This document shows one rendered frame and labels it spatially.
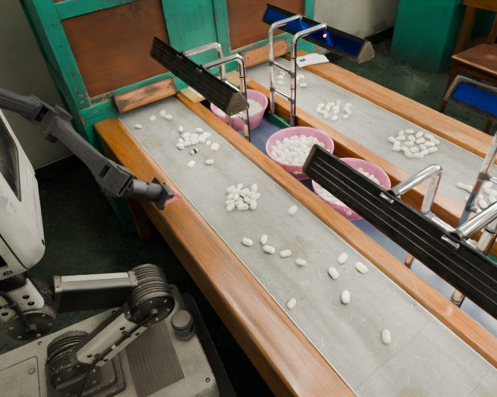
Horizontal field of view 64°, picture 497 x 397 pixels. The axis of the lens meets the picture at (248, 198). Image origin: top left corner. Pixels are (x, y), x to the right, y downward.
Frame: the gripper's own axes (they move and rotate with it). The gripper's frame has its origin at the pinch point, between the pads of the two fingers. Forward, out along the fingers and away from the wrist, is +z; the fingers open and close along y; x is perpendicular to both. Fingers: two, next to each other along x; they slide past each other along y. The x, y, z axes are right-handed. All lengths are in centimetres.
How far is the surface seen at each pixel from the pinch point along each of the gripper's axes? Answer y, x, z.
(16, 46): 167, 10, -16
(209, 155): 22.9, -9.6, 23.2
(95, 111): 77, 4, -2
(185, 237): -13.0, 6.9, -1.3
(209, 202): -1.1, -1.1, 12.3
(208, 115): 47, -20, 32
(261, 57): 71, -54, 65
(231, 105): -0.7, -34.7, 0.1
